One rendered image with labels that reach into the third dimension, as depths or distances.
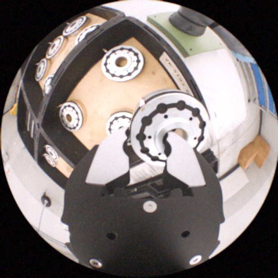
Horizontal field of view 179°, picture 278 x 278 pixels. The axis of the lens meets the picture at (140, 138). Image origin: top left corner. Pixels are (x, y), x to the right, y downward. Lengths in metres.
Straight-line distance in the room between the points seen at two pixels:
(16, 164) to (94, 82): 3.51
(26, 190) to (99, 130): 3.31
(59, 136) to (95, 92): 0.19
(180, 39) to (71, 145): 0.55
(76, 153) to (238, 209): 3.07
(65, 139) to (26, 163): 3.25
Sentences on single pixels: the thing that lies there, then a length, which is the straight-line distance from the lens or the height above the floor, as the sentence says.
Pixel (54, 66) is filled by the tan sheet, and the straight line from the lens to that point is 0.45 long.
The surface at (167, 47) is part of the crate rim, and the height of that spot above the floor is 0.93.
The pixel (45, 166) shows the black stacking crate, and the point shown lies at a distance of 0.73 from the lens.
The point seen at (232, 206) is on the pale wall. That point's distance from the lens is 2.92.
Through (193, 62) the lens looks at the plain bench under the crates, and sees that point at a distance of 0.47.
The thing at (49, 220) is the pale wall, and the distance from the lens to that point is 3.50.
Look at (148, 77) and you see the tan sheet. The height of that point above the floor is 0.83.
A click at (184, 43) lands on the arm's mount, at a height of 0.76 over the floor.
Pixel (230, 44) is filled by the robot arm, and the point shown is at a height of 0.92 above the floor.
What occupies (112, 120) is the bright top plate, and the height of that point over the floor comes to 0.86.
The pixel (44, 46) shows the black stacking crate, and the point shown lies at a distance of 0.51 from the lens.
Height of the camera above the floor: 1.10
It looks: 58 degrees down
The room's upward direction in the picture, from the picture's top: 177 degrees counter-clockwise
